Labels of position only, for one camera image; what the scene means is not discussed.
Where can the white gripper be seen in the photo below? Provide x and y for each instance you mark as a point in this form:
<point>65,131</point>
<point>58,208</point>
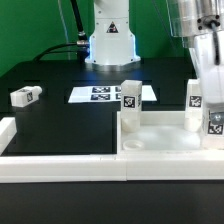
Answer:
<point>211,75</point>

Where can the white square tabletop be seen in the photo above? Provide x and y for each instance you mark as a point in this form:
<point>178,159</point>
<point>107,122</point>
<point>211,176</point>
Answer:
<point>163,132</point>

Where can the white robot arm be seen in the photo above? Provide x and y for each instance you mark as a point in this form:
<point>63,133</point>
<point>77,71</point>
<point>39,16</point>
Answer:
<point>200,25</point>

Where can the white L-shaped obstacle fence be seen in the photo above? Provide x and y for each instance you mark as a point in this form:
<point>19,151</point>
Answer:
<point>122,166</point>

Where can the white sheet with fiducial tags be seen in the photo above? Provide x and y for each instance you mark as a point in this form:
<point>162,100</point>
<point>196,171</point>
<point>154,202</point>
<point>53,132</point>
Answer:
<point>95,94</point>

